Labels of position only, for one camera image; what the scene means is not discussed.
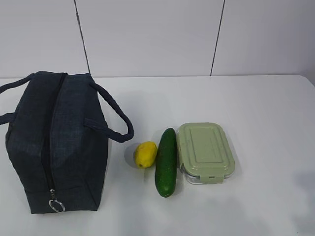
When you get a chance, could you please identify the dark blue insulated lunch bag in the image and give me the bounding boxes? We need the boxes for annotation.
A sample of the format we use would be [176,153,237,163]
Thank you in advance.
[0,71,134,214]

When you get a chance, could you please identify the glass container with green lid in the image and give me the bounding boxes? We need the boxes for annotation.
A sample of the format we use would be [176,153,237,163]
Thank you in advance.
[177,122,235,184]

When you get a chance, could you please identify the silver zipper pull ring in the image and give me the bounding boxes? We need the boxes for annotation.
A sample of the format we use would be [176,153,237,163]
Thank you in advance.
[48,188,66,212]

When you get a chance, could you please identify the green cucumber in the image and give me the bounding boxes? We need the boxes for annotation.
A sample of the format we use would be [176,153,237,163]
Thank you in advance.
[155,128,177,198]

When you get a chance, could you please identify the yellow lemon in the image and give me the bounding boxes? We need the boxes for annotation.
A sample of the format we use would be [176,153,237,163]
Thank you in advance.
[134,141,158,168]

